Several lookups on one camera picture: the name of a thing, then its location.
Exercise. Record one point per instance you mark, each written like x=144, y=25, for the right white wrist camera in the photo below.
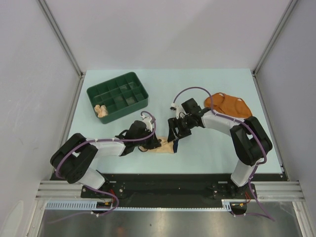
x=177, y=109

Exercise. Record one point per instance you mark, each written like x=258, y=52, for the aluminium frame post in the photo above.
x=59, y=35
x=275, y=35

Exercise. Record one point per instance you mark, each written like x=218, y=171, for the green compartment tray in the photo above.
x=121, y=96

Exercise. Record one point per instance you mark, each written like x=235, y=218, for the beige navy-trimmed underwear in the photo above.
x=166, y=147

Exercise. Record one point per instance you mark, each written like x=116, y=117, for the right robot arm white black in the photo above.
x=251, y=143

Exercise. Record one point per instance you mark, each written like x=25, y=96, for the orange brown underwear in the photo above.
x=230, y=105

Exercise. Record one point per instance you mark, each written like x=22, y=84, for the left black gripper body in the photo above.
x=147, y=143

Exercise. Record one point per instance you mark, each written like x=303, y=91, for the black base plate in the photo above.
x=175, y=190

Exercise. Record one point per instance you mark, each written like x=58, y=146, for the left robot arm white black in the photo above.
x=73, y=159

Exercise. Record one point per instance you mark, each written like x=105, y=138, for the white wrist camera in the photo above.
x=149, y=122
x=177, y=109

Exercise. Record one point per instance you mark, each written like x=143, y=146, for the right aluminium frame post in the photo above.
x=275, y=35

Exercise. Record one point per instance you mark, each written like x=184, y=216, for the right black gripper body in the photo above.
x=184, y=125

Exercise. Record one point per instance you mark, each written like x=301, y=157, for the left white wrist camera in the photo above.
x=149, y=122

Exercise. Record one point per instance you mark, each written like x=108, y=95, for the left aluminium frame post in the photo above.
x=59, y=35

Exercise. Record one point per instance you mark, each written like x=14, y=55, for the peach boxer underwear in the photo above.
x=101, y=111

